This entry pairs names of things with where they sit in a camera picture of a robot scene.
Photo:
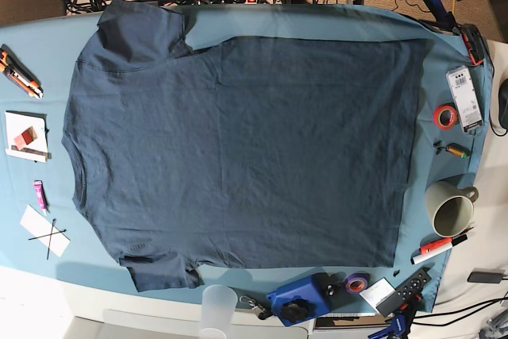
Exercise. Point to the black remote control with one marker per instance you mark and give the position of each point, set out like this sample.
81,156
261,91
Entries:
412,286

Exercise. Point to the blue bar clamp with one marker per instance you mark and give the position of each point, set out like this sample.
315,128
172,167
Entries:
444,19

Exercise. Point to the small black clip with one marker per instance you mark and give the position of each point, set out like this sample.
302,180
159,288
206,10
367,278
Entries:
438,147

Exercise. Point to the blue black spring clamp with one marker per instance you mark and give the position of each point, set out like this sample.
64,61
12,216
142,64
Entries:
400,324

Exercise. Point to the light blue table cloth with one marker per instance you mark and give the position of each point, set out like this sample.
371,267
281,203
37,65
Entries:
49,48

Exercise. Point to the white paper card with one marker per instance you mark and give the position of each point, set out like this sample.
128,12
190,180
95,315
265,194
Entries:
37,225

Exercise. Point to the blue plastic fixture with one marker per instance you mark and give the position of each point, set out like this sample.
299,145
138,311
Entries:
300,301

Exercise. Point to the black power adapter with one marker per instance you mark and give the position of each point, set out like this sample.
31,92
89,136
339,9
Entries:
486,277

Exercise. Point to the red tape roll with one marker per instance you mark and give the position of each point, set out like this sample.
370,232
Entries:
445,116

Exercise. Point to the red wooden block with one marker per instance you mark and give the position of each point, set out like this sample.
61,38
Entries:
24,139

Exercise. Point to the translucent plastic cup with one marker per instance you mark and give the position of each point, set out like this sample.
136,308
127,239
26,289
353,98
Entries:
218,306

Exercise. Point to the black hairpin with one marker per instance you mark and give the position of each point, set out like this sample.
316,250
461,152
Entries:
47,234
50,238

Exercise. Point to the red black clamp tool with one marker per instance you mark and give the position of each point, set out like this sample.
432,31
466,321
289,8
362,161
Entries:
473,42

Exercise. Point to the metal carabiner keyring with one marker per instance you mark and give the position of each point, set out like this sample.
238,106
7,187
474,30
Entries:
257,308

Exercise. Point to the orange green battery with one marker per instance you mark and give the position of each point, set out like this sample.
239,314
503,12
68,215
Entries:
457,150

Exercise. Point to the pink glue tube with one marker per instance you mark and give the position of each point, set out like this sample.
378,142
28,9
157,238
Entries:
41,198

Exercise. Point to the red white marker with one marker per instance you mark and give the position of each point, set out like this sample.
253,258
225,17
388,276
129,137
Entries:
435,248

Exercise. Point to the orange utility knife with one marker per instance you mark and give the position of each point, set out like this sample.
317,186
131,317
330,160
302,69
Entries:
17,75

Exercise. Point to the beige ceramic mug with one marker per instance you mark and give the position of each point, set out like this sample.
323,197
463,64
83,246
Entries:
449,208

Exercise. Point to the purple tape roll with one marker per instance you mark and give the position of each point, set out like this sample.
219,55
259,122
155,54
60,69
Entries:
357,282

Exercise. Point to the white sticky note pad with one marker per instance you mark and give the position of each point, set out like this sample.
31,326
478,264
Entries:
377,292

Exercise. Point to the dark blue T-shirt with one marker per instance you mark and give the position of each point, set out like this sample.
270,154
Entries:
257,152

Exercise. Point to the white notepad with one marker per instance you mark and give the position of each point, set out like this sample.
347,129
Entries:
16,123

